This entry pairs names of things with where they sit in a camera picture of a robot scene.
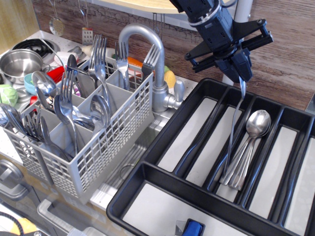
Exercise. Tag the steel fork front centre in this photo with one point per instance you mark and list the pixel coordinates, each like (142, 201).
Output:
(66, 104)

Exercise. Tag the black cutlery tray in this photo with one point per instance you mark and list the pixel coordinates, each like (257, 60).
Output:
(178, 176)

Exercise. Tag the green toy cabbage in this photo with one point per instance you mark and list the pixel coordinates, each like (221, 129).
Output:
(9, 95)

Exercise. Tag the yellow toy corn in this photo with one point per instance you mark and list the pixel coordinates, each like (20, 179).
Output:
(169, 78)

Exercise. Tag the teal toy bowl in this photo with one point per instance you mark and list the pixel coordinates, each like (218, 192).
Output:
(28, 84)

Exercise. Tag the stacked steel spoons in tray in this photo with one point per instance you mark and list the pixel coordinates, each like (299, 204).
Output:
(257, 126)

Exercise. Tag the wooden shelf board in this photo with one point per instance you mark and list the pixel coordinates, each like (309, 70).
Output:
(154, 6)

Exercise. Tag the black handled fork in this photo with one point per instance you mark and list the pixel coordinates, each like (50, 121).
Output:
(150, 61)

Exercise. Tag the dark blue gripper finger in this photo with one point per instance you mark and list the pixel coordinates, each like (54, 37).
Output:
(231, 76)
(242, 63)

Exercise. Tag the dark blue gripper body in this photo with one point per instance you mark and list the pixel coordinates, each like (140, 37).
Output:
(222, 35)

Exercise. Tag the steel spoon centre compartment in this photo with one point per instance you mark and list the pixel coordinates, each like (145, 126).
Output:
(100, 113)

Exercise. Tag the small hanging grater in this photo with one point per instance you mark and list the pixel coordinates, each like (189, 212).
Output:
(87, 36)

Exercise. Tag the steel fork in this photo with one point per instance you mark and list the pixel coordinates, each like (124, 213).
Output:
(66, 104)
(122, 63)
(98, 62)

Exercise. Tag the red toy item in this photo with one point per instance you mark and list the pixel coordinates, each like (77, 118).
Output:
(56, 74)

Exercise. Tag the yellow object bottom left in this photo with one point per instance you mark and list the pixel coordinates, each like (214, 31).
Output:
(27, 226)

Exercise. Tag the steel cooking pot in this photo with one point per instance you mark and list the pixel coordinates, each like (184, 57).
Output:
(16, 64)

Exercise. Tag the black stove burner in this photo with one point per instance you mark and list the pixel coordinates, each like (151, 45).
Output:
(39, 47)

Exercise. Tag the blue object bottom edge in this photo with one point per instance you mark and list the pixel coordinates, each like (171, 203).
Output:
(189, 228)

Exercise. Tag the steel fork back left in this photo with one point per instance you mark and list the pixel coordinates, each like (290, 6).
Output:
(98, 62)

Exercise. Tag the steel fork back middle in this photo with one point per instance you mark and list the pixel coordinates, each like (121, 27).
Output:
(122, 63)

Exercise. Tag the hanging round strainer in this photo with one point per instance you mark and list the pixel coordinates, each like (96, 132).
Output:
(56, 27)

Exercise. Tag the big steel spoon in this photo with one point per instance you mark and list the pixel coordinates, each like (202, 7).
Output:
(243, 87)

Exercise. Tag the silver sink faucet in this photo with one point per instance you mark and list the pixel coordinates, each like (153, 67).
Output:
(162, 99)

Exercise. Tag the steel spoon top left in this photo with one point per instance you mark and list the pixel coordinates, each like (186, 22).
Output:
(45, 83)

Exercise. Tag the grey plastic cutlery basket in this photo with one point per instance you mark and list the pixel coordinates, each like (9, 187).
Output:
(99, 154)

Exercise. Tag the steel forks front left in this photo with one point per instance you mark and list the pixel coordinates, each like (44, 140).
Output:
(27, 126)

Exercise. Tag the orange toy carrot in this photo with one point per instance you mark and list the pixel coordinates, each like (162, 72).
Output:
(134, 62)

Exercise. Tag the steel spoon far left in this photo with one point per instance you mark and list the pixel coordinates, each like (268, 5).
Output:
(9, 114)

